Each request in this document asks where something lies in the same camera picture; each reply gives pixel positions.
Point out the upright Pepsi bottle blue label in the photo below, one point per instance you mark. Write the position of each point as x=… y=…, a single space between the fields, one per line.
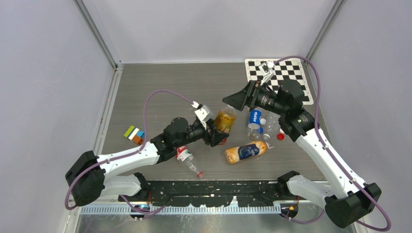
x=253 y=124

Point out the yellow red label bottle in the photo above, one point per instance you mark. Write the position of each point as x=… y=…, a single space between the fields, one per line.
x=225 y=119

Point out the aluminium slotted rail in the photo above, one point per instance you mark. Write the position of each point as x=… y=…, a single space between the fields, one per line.
x=123 y=209

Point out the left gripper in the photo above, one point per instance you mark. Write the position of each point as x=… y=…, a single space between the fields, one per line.
x=214 y=137

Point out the orange blue label bottle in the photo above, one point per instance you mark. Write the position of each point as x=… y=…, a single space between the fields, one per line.
x=253 y=149

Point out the red bottle cap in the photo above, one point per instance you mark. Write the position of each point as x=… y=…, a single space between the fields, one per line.
x=280 y=136

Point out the checkerboard calibration mat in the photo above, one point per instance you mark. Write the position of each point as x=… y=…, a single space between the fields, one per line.
x=290 y=69

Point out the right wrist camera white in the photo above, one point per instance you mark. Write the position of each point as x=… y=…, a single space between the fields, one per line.
x=267 y=70

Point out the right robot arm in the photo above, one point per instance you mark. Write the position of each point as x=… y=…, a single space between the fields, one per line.
x=348 y=197

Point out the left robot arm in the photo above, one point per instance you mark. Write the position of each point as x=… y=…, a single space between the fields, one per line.
x=93 y=176

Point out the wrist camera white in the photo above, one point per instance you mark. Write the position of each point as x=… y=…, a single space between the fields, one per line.
x=203 y=113
x=267 y=70

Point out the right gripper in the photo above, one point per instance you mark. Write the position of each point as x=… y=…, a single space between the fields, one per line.
x=240 y=100

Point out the clear empty plastic bottle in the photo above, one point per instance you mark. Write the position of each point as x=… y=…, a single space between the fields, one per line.
x=271 y=126

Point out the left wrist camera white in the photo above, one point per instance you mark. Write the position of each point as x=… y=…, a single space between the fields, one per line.
x=203 y=113

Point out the colourful toy brick stack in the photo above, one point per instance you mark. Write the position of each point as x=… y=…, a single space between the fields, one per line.
x=135 y=135

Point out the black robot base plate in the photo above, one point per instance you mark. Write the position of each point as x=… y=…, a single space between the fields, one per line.
x=211 y=193

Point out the red label water bottle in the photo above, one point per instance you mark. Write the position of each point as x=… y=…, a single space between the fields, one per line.
x=188 y=161

